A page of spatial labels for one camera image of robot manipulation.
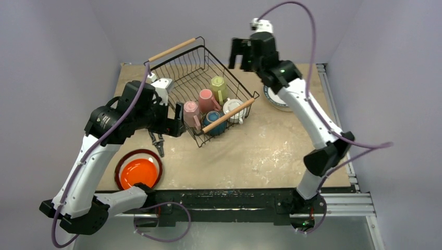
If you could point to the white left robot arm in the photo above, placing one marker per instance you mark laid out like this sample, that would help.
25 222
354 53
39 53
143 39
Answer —
77 208

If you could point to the white cup with handle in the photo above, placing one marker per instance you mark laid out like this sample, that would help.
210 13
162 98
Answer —
229 106

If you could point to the dark red clear plate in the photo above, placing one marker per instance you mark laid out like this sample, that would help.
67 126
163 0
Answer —
136 154

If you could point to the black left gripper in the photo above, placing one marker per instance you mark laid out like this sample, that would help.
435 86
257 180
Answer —
170 126

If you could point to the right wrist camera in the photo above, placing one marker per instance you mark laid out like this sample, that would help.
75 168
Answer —
261 25

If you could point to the orange plate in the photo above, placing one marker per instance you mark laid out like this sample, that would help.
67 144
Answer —
139 171

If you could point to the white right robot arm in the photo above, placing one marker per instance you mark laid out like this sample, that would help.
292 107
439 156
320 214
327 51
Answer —
287 82

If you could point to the yellow-green mug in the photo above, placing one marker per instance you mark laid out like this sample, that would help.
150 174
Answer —
219 89

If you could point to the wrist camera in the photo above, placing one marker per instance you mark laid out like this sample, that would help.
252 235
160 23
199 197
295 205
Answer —
261 25
163 87

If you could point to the green rimmed white plate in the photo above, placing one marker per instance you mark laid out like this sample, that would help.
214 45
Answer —
271 97

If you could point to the dusty pink mug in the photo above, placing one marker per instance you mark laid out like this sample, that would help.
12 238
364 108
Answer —
207 102

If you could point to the black pliers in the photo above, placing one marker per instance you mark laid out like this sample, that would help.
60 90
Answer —
157 142

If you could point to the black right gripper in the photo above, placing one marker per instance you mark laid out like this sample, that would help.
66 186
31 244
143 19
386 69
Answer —
242 52

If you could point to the light pink mug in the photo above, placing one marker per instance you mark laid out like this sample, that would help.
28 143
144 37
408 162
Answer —
192 115

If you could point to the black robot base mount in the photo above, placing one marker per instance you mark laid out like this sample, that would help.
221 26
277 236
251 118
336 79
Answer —
279 206

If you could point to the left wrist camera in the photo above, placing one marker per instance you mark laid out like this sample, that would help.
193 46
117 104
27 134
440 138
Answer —
163 87

